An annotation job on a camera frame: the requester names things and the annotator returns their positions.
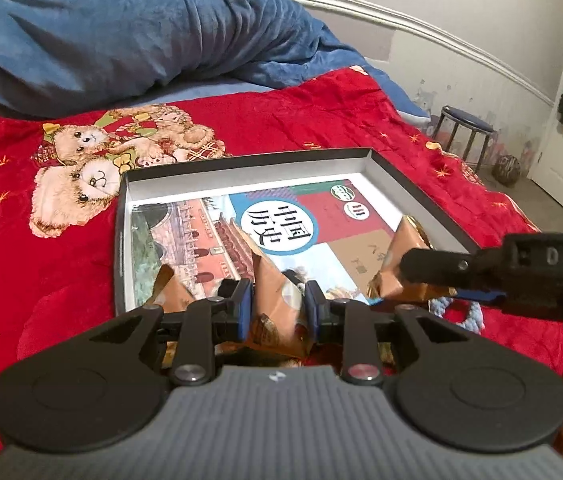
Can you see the shallow black cardboard box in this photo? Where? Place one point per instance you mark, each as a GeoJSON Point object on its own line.
{"type": "Point", "coordinates": [261, 170]}

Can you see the colourful history textbook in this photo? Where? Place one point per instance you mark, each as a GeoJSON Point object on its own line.
{"type": "Point", "coordinates": [281, 220]}

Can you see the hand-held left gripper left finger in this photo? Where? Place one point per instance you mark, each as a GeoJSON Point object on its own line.
{"type": "Point", "coordinates": [244, 310]}

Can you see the white curved wall moulding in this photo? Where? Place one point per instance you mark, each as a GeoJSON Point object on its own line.
{"type": "Point", "coordinates": [391, 22]}

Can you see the light blue bed sheet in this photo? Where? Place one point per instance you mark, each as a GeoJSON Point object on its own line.
{"type": "Point", "coordinates": [201, 91]}

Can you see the round blue-topped metal stool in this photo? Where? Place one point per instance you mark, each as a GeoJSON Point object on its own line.
{"type": "Point", "coordinates": [461, 117]}

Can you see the red bear-printed blanket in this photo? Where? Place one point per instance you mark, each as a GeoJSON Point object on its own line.
{"type": "Point", "coordinates": [36, 270]}

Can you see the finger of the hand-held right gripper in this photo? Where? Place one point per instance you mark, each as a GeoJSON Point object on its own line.
{"type": "Point", "coordinates": [436, 266]}
{"type": "Point", "coordinates": [484, 297]}

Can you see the blue plush duvet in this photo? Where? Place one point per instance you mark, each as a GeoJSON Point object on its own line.
{"type": "Point", "coordinates": [111, 40]}

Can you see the brown snack packet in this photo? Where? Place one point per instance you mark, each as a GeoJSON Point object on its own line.
{"type": "Point", "coordinates": [174, 290]}
{"type": "Point", "coordinates": [169, 355]}
{"type": "Point", "coordinates": [411, 235]}
{"type": "Point", "coordinates": [274, 300]}

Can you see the blue knitted scrunchie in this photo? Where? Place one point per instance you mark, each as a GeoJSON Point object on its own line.
{"type": "Point", "coordinates": [466, 322]}

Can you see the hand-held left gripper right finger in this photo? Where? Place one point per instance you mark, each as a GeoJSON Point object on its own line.
{"type": "Point", "coordinates": [312, 310]}

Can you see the brown patterned ball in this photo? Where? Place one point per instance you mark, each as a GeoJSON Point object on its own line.
{"type": "Point", "coordinates": [507, 169]}

